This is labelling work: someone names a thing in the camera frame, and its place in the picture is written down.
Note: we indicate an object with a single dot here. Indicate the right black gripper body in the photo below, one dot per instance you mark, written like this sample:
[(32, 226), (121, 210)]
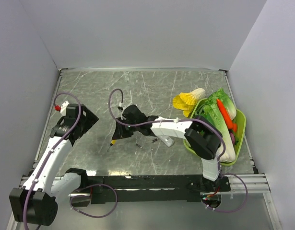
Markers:
[(126, 131)]

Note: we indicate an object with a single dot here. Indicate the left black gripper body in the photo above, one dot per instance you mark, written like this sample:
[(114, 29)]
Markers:
[(87, 121)]

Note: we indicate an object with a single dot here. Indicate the yellow handle screwdriver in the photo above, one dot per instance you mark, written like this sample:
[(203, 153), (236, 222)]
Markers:
[(111, 144)]

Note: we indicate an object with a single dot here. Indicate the white remote control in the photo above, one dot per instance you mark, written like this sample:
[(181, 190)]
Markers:
[(167, 140)]

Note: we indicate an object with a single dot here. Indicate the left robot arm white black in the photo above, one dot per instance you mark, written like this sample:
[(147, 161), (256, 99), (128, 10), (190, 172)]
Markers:
[(36, 201)]

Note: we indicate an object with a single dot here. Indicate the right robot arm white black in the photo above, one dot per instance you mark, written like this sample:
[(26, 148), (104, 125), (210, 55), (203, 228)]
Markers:
[(204, 139)]

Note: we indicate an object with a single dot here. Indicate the yellow toy cabbage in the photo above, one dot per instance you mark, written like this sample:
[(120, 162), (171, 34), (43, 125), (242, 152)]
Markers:
[(186, 101)]

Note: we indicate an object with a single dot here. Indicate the green toy lettuce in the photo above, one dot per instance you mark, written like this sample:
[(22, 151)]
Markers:
[(211, 112)]

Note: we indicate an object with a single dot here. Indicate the green toy napa cabbage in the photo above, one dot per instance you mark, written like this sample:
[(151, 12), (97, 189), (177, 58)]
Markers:
[(227, 102)]

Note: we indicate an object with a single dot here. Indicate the orange toy carrot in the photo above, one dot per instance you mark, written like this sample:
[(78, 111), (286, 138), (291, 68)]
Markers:
[(225, 113)]

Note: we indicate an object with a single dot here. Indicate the green plastic basket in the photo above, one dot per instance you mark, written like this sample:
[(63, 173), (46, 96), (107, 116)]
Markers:
[(240, 120)]

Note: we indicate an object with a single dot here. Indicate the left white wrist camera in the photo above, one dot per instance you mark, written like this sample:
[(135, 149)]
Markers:
[(62, 108)]

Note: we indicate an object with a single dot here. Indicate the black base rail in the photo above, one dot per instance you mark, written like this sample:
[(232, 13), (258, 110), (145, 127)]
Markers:
[(145, 188)]

